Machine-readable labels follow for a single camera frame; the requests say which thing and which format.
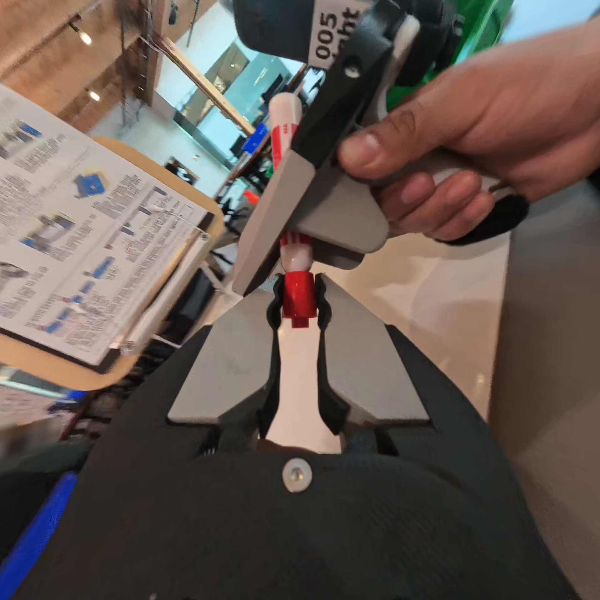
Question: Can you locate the wooden document stand board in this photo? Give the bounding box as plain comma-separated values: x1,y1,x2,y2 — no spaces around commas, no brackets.
0,136,226,392

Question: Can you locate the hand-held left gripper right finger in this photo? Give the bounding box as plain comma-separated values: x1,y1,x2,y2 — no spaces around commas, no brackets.
315,273,431,436

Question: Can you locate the printed instruction sheet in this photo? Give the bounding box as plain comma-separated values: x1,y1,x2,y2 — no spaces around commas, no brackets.
0,84,209,366

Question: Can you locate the wooden ceiling beam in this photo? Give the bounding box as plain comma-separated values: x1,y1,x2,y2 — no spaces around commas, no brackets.
141,33,256,138

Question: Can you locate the green plastic object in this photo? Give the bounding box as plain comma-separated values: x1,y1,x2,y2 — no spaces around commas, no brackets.
385,0,516,111

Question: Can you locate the blue plastic bin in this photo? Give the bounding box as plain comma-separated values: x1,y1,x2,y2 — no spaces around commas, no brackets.
0,471,78,600

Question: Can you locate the silver metal clip bar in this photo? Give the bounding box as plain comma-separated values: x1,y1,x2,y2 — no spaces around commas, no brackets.
109,225,212,357

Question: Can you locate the black clipboard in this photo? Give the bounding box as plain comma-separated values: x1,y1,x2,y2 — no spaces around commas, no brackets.
0,323,122,375

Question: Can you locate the white whiteboard marker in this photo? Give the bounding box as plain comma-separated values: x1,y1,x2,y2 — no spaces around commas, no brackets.
268,92,314,273

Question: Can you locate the small blue crate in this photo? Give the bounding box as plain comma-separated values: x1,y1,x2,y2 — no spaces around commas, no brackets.
241,123,269,155

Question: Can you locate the person's right hand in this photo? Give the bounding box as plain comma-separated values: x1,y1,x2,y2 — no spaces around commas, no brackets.
337,19,600,242

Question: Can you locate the red marker cap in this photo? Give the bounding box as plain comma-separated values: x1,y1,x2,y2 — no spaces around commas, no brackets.
281,271,318,329

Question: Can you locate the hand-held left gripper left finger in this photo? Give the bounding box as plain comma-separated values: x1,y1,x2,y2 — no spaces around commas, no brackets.
166,274,287,439

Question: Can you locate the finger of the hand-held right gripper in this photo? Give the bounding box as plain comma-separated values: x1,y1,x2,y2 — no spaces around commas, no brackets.
287,162,391,271
232,149,316,297

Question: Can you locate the white whiteboard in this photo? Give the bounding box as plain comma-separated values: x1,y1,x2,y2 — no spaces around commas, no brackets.
255,232,512,454

